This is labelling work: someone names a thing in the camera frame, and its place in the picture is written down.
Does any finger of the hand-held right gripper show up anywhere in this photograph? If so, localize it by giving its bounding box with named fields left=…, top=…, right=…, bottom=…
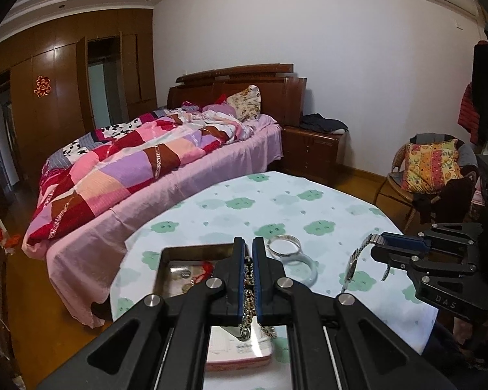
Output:
left=379, top=223, right=483, bottom=257
left=370, top=247, right=475, bottom=284

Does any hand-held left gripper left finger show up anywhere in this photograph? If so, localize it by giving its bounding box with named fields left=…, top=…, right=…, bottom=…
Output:
left=36, top=237, right=247, bottom=390

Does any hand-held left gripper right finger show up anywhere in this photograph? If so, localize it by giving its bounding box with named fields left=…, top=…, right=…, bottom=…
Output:
left=252, top=236, right=456, bottom=390

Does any grey brown bead bracelet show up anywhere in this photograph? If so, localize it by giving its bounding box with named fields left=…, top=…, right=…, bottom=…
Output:
left=238, top=254, right=255, bottom=340

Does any silver wrist watch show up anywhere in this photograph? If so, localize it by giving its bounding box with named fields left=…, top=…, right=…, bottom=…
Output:
left=341, top=233, right=391, bottom=293

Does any pink tin box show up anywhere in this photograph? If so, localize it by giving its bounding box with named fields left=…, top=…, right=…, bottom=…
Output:
left=152, top=243, right=276, bottom=370

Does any person's right hand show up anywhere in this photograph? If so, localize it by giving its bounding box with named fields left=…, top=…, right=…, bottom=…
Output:
left=451, top=313, right=488, bottom=360

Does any pale jade bangle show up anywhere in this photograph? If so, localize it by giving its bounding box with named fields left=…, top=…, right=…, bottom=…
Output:
left=282, top=250, right=319, bottom=287

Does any printed paper leaflet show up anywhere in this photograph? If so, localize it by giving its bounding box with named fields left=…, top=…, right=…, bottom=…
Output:
left=209, top=326, right=271, bottom=359

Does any silver bangle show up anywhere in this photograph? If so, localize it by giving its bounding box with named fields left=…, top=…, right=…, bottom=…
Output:
left=266, top=234, right=302, bottom=259

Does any dark garment on chair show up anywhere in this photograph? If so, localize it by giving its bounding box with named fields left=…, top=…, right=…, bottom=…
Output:
left=414, top=175, right=479, bottom=225

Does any wicker chair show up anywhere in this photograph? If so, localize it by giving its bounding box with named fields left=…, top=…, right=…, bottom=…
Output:
left=376, top=133, right=479, bottom=229

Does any colourful patterned cushion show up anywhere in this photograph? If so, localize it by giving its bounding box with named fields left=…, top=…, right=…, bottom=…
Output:
left=401, top=139, right=465, bottom=194

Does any white green cloud tablecloth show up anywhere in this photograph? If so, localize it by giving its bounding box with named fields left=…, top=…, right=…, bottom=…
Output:
left=110, top=171, right=440, bottom=390

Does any bed with patchwork quilt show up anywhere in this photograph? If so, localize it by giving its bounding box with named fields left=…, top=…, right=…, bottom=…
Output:
left=22, top=114, right=285, bottom=328

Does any wooden nightstand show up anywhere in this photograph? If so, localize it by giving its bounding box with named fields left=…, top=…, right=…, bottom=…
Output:
left=280, top=125, right=349, bottom=186

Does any red hanging garment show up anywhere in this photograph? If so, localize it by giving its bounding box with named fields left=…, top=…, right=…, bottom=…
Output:
left=457, top=83, right=479, bottom=144

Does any dark clothes pile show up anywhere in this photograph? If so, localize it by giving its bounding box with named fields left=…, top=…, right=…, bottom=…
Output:
left=300, top=113, right=349, bottom=133

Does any patchwork quilt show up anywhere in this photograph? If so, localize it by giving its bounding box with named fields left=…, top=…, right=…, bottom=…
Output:
left=24, top=106, right=266, bottom=247

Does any pink pillow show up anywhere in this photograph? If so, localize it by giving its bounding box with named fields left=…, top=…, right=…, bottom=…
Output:
left=203, top=103, right=237, bottom=117

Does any floral pillow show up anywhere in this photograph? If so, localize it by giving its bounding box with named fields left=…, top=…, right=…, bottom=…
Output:
left=226, top=85, right=263, bottom=122

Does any black white print blanket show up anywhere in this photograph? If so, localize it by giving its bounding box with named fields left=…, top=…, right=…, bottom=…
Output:
left=60, top=118, right=144, bottom=160

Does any wooden bed headboard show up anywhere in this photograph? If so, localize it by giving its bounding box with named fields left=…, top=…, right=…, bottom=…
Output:
left=167, top=64, right=307, bottom=127

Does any red white paper bag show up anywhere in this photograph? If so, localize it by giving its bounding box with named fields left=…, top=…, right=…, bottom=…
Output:
left=0, top=216, right=22, bottom=255

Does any brown wooden wardrobe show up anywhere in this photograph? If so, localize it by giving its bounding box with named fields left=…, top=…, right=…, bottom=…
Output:
left=0, top=8, right=157, bottom=198

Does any red paper wall decoration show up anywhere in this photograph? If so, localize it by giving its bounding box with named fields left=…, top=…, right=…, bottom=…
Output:
left=33, top=75, right=52, bottom=98

